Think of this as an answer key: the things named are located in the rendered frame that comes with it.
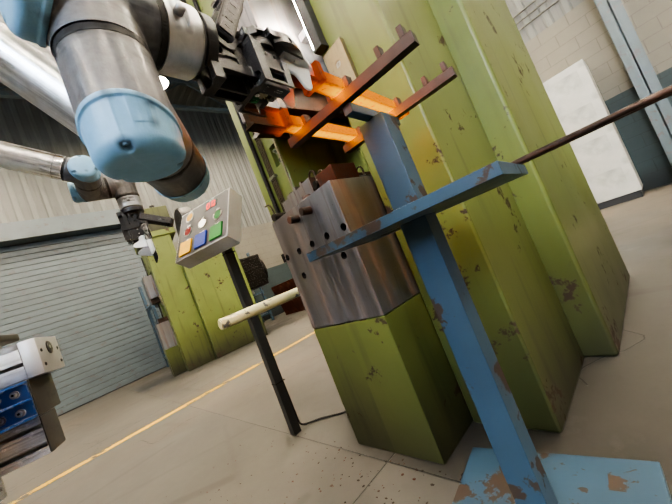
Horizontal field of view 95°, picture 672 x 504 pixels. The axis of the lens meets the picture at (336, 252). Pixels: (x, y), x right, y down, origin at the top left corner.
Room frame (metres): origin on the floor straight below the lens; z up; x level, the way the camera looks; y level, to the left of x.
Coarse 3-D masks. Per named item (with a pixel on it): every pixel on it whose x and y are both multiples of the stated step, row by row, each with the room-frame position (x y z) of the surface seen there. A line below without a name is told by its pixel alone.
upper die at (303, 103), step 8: (296, 88) 1.16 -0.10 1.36; (296, 96) 1.15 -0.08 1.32; (304, 96) 1.18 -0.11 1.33; (312, 96) 1.21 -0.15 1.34; (320, 96) 1.24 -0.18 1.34; (272, 104) 1.11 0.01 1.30; (280, 104) 1.09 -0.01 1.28; (296, 104) 1.14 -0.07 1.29; (304, 104) 1.17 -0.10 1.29; (312, 104) 1.20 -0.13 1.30; (320, 104) 1.23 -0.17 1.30; (296, 112) 1.16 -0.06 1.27; (304, 112) 1.18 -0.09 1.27; (312, 112) 1.20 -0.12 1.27; (256, 136) 1.22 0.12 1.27; (264, 136) 1.24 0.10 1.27; (272, 136) 1.27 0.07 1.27; (280, 136) 1.29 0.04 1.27; (288, 136) 1.32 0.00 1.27
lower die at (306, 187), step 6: (360, 174) 1.28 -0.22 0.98; (366, 174) 1.30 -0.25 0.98; (306, 180) 1.09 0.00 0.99; (312, 180) 1.09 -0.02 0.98; (300, 186) 1.12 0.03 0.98; (306, 186) 1.10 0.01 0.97; (312, 186) 1.08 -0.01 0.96; (294, 192) 1.16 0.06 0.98; (300, 192) 1.13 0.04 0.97; (306, 192) 1.11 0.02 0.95; (312, 192) 1.09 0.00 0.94; (288, 198) 1.19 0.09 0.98; (294, 198) 1.17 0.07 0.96; (300, 198) 1.14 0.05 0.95; (288, 204) 1.20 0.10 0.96; (294, 204) 1.18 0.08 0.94; (288, 210) 1.21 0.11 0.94
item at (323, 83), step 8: (312, 64) 0.50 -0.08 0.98; (320, 64) 0.50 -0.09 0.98; (320, 72) 0.50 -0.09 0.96; (296, 80) 0.48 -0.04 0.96; (312, 80) 0.49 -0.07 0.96; (320, 80) 0.50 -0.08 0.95; (328, 80) 0.52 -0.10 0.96; (336, 80) 0.55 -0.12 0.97; (304, 88) 0.51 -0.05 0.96; (320, 88) 0.53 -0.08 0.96; (328, 88) 0.54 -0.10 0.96; (336, 88) 0.55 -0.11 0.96; (344, 88) 0.56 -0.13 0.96; (360, 96) 0.61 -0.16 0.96; (368, 96) 0.63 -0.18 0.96; (376, 96) 0.66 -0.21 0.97; (360, 104) 0.64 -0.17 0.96; (368, 104) 0.66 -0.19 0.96; (376, 104) 0.67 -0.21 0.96; (384, 104) 0.68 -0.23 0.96; (392, 104) 0.72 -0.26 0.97; (408, 112) 0.78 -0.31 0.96
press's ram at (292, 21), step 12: (252, 0) 1.06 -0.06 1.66; (264, 0) 1.10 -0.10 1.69; (276, 0) 1.15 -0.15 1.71; (288, 0) 1.20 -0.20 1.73; (252, 12) 1.05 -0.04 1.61; (264, 12) 1.09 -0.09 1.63; (276, 12) 1.13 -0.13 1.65; (288, 12) 1.18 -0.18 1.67; (240, 24) 1.10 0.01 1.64; (252, 24) 1.06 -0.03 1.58; (264, 24) 1.07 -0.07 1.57; (276, 24) 1.11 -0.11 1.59; (288, 24) 1.16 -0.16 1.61; (300, 24) 1.20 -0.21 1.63; (300, 36) 1.17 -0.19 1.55; (300, 48) 1.16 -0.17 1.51; (312, 48) 1.21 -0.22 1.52; (312, 60) 1.19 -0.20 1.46
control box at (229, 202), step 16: (224, 192) 1.43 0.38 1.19; (224, 208) 1.39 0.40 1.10; (240, 208) 1.45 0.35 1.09; (192, 224) 1.47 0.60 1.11; (208, 224) 1.40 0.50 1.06; (224, 224) 1.34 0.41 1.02; (240, 224) 1.41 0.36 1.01; (192, 240) 1.42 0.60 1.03; (208, 240) 1.36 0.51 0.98; (224, 240) 1.33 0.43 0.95; (240, 240) 1.37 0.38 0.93; (176, 256) 1.44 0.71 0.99; (192, 256) 1.40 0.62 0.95; (208, 256) 1.42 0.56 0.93
